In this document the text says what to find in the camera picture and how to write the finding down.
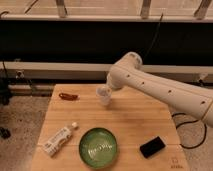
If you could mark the black smartphone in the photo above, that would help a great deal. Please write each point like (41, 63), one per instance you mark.
(152, 147)

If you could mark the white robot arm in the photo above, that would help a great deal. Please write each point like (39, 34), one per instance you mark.
(190, 99)

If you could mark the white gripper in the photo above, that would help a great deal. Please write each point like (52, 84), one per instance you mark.
(113, 84)

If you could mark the green bowl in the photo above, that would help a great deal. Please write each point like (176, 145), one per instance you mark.
(98, 148)

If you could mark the red chili pepper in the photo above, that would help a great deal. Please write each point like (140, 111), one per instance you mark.
(69, 97)

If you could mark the white plastic bottle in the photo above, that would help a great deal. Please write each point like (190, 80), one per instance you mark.
(55, 142)

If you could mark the translucent white cup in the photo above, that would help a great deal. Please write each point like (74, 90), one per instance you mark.
(104, 95)

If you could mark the black object on floor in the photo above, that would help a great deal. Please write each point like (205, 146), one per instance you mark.
(4, 133)

